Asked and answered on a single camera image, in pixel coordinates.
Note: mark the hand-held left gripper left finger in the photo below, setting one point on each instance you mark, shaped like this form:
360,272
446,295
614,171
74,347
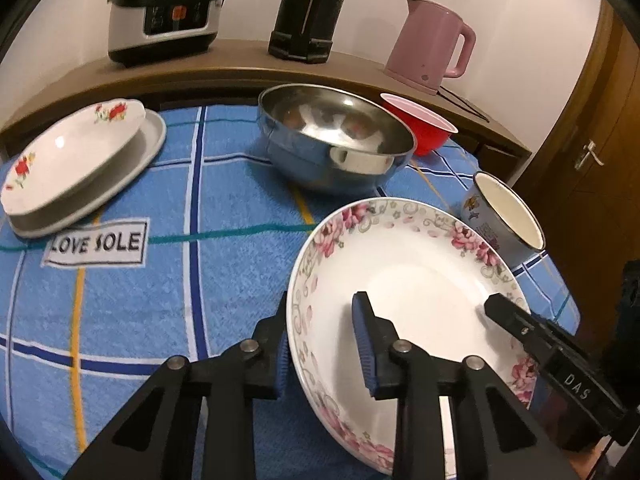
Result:
280,355

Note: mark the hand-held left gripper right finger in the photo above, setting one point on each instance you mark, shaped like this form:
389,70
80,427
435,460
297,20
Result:
362,340

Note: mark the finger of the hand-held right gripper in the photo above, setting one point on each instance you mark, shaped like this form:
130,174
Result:
520,325

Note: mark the pink floral rim plate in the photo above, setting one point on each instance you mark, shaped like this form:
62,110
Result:
425,270

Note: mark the white enamel mug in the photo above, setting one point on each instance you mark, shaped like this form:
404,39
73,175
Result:
505,210

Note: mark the stainless steel bowl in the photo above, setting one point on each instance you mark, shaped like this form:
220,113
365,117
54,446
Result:
325,160

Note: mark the red plastic bowl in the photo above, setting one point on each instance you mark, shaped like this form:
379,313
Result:
430,135

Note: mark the brown wooden door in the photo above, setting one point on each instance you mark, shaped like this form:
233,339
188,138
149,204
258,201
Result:
590,210

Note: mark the blue plaid cloth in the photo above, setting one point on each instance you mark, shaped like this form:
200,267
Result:
200,260

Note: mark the grey oval plate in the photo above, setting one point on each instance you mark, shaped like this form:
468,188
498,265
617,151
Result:
145,145

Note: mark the white plate with red flowers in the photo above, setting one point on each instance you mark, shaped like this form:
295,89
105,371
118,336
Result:
70,160

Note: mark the wooden cabinet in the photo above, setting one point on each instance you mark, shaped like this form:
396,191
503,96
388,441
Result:
225,72

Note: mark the pink electric kettle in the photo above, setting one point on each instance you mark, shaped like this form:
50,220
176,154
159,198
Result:
420,45

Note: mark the black thermos flask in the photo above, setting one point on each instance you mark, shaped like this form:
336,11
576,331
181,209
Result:
310,10

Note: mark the silver black rice cooker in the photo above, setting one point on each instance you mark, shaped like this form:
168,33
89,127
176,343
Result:
165,10

